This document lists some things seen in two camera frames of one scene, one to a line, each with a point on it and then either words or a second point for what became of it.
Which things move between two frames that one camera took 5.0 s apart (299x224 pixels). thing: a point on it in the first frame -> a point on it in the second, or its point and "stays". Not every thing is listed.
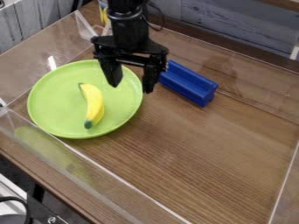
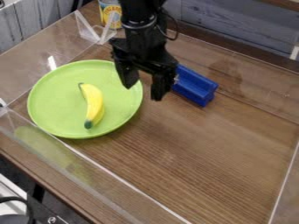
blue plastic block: (189, 83) stays
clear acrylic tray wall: (73, 178) stays
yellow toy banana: (94, 104) stays
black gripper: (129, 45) -> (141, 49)
